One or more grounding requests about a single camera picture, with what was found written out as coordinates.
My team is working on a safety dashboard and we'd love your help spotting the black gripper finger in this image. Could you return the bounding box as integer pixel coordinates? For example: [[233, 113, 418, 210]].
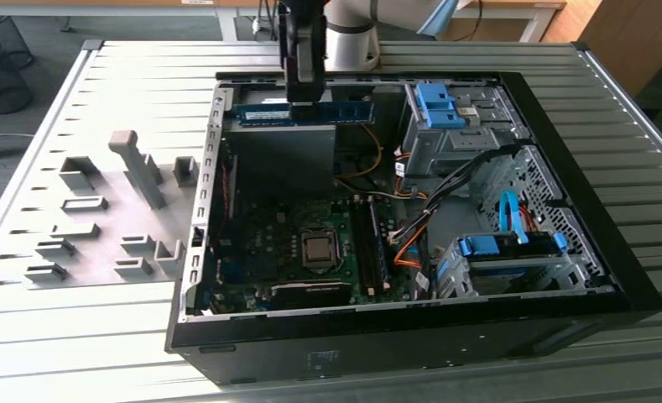
[[278, 37, 330, 127]]

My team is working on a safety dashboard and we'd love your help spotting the blue RAM stick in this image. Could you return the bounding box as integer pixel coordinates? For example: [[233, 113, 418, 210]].
[[234, 99, 378, 128]]

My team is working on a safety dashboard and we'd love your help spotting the black RAM slot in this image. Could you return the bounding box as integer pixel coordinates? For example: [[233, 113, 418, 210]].
[[350, 195, 378, 296]]

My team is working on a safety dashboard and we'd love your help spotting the white framed wooden desk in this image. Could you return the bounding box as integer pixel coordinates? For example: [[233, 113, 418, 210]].
[[61, 0, 569, 43]]

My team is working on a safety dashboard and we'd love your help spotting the grey power supply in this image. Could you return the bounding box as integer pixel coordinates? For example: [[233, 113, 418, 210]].
[[228, 87, 338, 201]]

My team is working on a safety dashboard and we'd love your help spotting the blue plastic drive latch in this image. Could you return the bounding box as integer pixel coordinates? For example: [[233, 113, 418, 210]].
[[413, 82, 471, 129]]

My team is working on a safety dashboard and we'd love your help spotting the silver drive cage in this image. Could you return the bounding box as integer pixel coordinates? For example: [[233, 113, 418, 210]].
[[401, 81, 533, 180]]

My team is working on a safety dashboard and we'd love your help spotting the CPU socket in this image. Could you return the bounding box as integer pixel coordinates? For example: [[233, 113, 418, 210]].
[[298, 226, 345, 275]]

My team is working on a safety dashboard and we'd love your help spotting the silver CPU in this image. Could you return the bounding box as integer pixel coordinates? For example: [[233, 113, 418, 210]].
[[305, 235, 337, 264]]

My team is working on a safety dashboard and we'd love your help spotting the green motherboard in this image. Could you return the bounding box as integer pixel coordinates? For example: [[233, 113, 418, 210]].
[[213, 196, 425, 314]]

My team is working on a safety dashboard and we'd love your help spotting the grey parts rack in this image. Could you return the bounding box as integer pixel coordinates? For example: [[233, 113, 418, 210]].
[[21, 128, 202, 291]]

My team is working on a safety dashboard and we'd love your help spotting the hard disk in blue carrier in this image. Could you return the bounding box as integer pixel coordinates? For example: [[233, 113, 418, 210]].
[[457, 233, 569, 258]]

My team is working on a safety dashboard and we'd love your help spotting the black graphics card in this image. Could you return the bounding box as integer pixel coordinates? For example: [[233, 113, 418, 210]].
[[269, 280, 356, 311]]

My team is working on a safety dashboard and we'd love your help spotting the brown wooden cabinet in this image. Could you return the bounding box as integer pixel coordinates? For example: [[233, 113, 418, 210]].
[[543, 0, 662, 97]]

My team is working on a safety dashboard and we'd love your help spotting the silver disk bay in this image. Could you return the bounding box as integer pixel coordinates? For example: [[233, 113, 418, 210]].
[[436, 234, 611, 298]]

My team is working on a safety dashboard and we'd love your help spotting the black PC case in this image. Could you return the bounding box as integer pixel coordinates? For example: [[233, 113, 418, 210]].
[[165, 70, 662, 385]]

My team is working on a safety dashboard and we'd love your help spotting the thin yellow wire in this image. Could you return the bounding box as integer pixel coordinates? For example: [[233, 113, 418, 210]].
[[334, 124, 388, 180]]

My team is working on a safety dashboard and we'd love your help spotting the black wire bundle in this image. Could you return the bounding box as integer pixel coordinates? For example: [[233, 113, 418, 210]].
[[418, 144, 521, 222]]

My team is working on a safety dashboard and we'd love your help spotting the orange flat wire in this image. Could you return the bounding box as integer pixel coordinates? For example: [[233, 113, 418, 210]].
[[392, 237, 427, 269]]

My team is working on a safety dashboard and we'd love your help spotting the blue wire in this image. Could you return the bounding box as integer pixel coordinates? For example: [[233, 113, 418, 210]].
[[497, 190, 533, 245]]

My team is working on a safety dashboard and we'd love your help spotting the black wire mesh bin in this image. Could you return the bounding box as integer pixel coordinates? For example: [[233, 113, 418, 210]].
[[0, 15, 37, 115]]

